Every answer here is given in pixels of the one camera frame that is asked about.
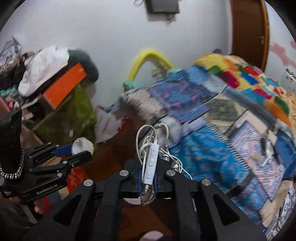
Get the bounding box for orange box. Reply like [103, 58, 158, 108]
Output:
[39, 63, 87, 111]

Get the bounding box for white tape roll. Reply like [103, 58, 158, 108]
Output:
[71, 137, 94, 155]

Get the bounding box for white trash bin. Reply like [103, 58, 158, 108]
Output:
[123, 197, 141, 205]

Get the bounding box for white sticker covered box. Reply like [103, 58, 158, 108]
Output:
[280, 69, 296, 95]

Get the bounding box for yellow curved baby gym bar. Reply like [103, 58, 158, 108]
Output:
[122, 49, 175, 92]

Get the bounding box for white red shopping bag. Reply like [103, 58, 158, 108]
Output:
[94, 106, 128, 144]

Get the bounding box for colourful checked blanket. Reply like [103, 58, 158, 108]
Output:
[195, 53, 295, 128]

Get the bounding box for blue patchwork bedsheet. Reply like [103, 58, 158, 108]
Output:
[116, 65, 295, 227]

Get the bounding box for wall mounted dark monitor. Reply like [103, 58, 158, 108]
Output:
[144, 0, 180, 14]

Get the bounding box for brown wooden door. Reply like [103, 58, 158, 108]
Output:
[230, 0, 269, 71]

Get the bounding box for white wired earphones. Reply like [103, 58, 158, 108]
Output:
[135, 123, 192, 206]

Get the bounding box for green plastic bag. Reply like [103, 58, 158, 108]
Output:
[32, 84, 97, 146]

